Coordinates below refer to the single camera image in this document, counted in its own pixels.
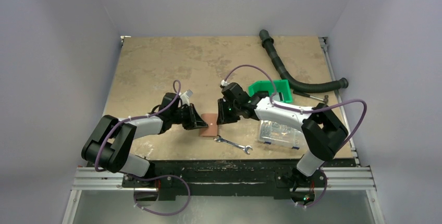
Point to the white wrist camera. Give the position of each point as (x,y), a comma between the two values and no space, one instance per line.
(185,97)
(223,84)

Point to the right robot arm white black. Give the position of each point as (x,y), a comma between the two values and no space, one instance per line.
(323,131)

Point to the green plastic bin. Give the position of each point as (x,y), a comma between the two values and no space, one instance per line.
(280,85)

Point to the silver open-end wrench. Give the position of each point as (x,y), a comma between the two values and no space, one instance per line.
(246,148)

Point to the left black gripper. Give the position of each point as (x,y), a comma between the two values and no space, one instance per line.
(195,121)

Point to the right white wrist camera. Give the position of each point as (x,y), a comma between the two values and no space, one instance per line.
(223,84)

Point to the small hammer black handle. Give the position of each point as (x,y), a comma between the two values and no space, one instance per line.
(323,100)

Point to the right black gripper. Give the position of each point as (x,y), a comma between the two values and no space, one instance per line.
(221,111)

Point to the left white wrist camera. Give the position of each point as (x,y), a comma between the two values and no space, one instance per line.
(185,97)

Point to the clear plastic screw box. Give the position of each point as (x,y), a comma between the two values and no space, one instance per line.
(282,135)

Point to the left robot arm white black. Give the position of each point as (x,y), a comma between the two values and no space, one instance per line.
(109,145)

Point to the brown leather card holder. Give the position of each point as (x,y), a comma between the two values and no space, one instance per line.
(212,128)

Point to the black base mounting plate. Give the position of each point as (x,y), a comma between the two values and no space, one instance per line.
(243,177)

